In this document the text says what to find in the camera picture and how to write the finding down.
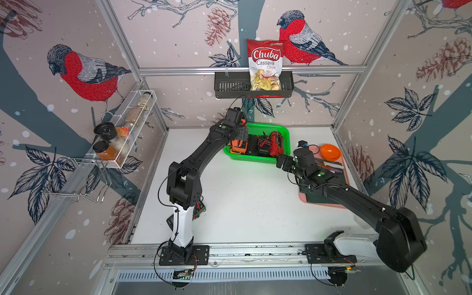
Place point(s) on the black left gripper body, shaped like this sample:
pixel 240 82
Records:
pixel 241 133

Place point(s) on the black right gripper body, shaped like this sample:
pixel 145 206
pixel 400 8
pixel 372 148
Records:
pixel 290 166

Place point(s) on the green plastic basket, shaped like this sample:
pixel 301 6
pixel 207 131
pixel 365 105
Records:
pixel 259 129

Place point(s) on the large orange multimeter face down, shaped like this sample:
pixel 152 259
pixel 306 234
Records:
pixel 240 143

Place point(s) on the black multimeter face down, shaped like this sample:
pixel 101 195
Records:
pixel 252 147

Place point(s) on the red multimeter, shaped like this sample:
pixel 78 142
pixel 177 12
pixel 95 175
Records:
pixel 276 144

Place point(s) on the black case with leads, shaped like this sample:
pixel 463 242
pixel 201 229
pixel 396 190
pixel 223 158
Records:
pixel 264 146

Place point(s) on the green multimeter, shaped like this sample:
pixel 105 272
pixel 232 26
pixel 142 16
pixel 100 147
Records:
pixel 198 210

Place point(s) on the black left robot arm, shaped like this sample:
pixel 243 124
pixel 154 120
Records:
pixel 184 185

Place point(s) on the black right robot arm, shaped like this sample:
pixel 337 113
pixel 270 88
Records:
pixel 400 242

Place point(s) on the orange bowl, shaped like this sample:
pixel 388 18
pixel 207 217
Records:
pixel 330 153

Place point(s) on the pink tray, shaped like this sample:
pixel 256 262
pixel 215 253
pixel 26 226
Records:
pixel 317 154

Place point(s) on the knife on board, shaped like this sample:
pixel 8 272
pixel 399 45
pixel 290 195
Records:
pixel 335 167

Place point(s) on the Chuba cassava chips bag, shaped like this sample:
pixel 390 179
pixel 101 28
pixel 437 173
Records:
pixel 265 62

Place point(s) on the black lid spice jar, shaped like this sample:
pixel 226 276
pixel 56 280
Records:
pixel 106 131

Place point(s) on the orange spice jar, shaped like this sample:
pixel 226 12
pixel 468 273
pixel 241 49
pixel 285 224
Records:
pixel 105 151

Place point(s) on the black wall basket shelf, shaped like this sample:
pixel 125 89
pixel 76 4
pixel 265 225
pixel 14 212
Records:
pixel 237 84

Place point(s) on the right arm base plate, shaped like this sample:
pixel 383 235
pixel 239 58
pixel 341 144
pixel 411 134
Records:
pixel 326 254

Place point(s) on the white wire spice rack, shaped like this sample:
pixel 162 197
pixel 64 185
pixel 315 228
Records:
pixel 129 123

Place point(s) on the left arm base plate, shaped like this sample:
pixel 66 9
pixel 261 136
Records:
pixel 199 257

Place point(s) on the wire hook rack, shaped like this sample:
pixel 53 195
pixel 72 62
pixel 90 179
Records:
pixel 89 181

